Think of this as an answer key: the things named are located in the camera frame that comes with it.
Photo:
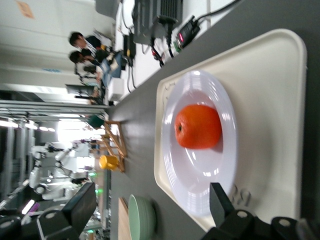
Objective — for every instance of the black electronics box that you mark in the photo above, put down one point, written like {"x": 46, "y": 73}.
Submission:
{"x": 155, "y": 15}

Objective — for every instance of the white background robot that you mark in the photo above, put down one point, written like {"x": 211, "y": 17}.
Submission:
{"x": 55, "y": 175}

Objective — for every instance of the cream bear print tray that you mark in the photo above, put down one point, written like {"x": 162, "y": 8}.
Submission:
{"x": 270, "y": 112}

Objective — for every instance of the dark green box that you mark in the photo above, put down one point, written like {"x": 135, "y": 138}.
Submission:
{"x": 95, "y": 121}

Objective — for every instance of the yellow cup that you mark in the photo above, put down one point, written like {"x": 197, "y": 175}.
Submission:
{"x": 108, "y": 162}

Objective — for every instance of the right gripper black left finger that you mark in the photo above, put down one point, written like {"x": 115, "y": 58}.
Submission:
{"x": 80, "y": 207}

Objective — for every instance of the wooden peg drying rack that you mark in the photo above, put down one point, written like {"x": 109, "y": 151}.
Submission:
{"x": 117, "y": 142}

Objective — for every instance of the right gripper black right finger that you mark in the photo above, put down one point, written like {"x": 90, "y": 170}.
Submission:
{"x": 221, "y": 202}

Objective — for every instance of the wooden cutting board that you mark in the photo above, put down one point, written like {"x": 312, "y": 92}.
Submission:
{"x": 123, "y": 220}

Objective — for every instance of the orange fruit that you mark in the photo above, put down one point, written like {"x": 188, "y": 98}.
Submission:
{"x": 197, "y": 127}

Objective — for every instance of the person with striped shirt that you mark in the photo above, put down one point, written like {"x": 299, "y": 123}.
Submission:
{"x": 77, "y": 40}

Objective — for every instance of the white round plate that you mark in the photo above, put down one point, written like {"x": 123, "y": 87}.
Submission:
{"x": 190, "y": 175}

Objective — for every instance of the black connector with red light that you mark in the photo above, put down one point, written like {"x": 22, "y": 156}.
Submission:
{"x": 188, "y": 31}

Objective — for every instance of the person with dark top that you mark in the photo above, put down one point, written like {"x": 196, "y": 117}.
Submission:
{"x": 77, "y": 58}

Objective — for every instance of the pale green bowl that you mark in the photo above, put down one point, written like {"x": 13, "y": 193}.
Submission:
{"x": 142, "y": 220}

